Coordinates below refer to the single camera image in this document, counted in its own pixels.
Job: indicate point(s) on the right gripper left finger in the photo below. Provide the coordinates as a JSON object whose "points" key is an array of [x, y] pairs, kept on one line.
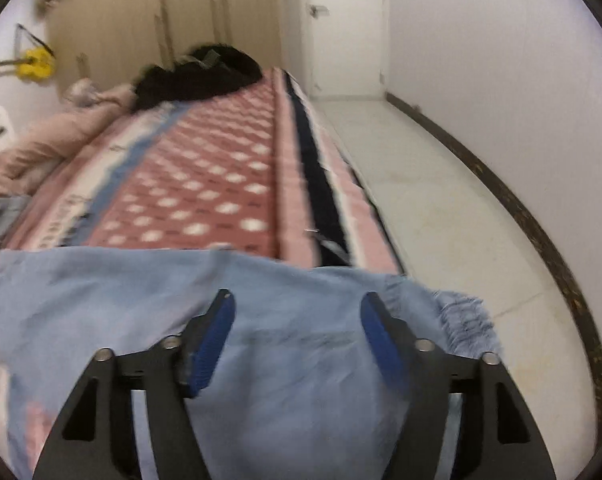
{"points": [[122, 406]]}

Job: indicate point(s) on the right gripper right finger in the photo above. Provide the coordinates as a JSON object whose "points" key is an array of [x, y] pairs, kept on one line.
{"points": [[466, 418]]}

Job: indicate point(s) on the light blue denim pants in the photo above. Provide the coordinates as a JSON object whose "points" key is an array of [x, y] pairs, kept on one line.
{"points": [[296, 394]]}

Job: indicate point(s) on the black clothing pile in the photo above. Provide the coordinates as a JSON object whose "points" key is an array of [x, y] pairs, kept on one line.
{"points": [[204, 72]]}

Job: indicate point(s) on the pink crumpled duvet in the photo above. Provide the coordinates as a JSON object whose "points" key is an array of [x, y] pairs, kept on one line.
{"points": [[88, 113]]}

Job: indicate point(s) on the pink patterned bed blanket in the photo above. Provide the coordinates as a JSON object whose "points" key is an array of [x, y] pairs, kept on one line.
{"points": [[251, 171]]}

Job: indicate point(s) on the beige wardrobe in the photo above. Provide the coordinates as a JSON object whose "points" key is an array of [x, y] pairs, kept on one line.
{"points": [[111, 41]]}

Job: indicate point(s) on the white door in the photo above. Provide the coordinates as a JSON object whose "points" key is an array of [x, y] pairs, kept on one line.
{"points": [[346, 48]]}

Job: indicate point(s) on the yellow ukulele on wall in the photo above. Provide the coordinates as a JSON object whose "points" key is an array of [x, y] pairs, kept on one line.
{"points": [[34, 59]]}

